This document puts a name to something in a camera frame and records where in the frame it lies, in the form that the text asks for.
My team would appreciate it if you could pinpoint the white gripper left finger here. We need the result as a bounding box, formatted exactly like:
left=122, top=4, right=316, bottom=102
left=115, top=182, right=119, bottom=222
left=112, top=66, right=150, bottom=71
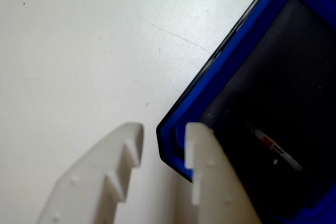
left=35, top=122, right=145, bottom=224

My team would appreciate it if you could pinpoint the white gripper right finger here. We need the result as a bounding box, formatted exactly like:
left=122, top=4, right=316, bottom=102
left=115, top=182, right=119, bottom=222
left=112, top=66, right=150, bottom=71
left=185, top=122, right=264, bottom=224

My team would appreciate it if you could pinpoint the black tape roll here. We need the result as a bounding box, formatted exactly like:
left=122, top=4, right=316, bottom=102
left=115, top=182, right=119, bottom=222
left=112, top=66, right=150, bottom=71
left=219, top=108, right=325, bottom=209

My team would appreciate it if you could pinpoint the blue square box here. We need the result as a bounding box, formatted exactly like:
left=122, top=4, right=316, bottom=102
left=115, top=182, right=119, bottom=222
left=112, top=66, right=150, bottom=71
left=156, top=0, right=336, bottom=224

